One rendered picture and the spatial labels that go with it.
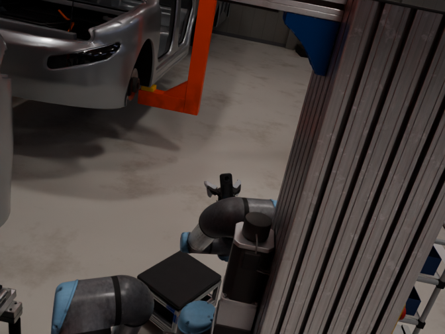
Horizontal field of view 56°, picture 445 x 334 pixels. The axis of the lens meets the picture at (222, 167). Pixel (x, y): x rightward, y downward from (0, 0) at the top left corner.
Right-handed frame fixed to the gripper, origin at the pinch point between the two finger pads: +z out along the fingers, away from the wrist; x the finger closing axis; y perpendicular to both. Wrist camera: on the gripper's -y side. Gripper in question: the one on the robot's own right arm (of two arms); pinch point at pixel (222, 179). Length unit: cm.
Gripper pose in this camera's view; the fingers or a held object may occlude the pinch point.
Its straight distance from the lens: 178.1
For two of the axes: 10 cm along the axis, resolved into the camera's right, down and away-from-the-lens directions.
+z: -1.6, -4.4, 8.9
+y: -0.4, 9.0, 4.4
